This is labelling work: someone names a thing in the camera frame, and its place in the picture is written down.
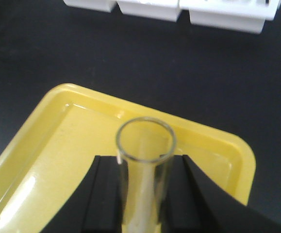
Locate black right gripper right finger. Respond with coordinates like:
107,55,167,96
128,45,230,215
161,155,281,233

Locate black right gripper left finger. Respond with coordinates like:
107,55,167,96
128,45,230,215
42,155,122,233

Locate tall clear glass test tube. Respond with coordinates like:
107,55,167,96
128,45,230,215
116,116,177,233

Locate yellow plastic tray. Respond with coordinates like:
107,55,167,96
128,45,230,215
0,84,256,233

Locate white middle storage bin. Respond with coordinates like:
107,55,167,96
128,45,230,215
117,0,182,22

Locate white storage bin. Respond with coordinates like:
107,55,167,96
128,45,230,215
117,0,182,22
179,0,281,34
63,0,117,13

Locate white right storage bin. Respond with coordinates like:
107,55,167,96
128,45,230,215
179,0,281,34

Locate white left storage bin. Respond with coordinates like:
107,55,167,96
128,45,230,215
63,0,117,13

